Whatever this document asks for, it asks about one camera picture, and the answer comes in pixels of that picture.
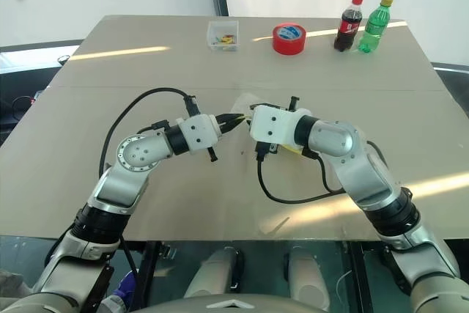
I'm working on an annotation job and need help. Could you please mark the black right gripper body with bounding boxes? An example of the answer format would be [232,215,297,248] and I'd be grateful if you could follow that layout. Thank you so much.
[254,139,281,157]

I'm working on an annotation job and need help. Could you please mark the clear yellow-zip plastic bag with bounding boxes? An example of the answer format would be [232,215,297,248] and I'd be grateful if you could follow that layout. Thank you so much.
[232,92,305,156]

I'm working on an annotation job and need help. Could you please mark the colourful small clips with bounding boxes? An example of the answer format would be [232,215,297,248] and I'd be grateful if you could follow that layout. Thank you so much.
[214,33,237,51]

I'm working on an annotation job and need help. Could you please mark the clear plastic box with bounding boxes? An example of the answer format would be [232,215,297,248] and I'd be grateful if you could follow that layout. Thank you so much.
[206,20,242,52]

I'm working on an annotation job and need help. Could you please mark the red tape roll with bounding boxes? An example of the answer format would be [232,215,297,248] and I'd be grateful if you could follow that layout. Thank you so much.
[272,22,307,56]

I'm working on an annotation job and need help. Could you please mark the white rounded leg cover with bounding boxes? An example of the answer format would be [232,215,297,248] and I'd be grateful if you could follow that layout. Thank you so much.
[287,245,330,313]
[184,246,245,303]

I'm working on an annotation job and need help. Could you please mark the cola bottle red cap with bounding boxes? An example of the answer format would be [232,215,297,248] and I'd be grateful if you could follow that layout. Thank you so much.
[333,0,364,53]

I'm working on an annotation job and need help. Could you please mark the grey robot chest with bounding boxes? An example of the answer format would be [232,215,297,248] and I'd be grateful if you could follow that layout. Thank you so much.
[130,292,333,313]

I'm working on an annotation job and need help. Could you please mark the green soda bottle yellow cap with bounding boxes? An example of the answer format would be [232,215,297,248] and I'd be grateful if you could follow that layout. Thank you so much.
[357,0,394,54]

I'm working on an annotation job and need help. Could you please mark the purple object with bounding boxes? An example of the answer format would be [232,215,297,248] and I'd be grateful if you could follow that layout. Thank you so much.
[112,270,139,300]

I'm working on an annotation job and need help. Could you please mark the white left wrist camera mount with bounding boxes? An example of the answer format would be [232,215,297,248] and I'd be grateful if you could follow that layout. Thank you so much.
[175,114,223,153]

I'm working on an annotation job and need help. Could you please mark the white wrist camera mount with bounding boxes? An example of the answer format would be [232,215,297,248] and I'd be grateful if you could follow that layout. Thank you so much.
[248,104,314,145]
[175,114,223,153]

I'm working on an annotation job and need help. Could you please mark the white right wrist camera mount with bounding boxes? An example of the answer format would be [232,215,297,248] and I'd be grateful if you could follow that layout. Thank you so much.
[248,104,314,145]

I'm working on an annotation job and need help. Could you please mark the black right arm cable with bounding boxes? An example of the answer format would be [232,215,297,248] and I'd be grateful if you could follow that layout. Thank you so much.
[256,150,347,205]

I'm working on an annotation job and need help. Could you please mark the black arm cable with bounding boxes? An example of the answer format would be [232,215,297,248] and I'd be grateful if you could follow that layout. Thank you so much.
[256,150,347,205]
[98,87,195,178]

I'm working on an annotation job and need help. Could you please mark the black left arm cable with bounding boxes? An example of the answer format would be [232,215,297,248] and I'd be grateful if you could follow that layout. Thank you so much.
[98,87,195,178]

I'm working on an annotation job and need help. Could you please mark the black table frame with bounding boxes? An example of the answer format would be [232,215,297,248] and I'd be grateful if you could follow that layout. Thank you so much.
[140,240,164,313]

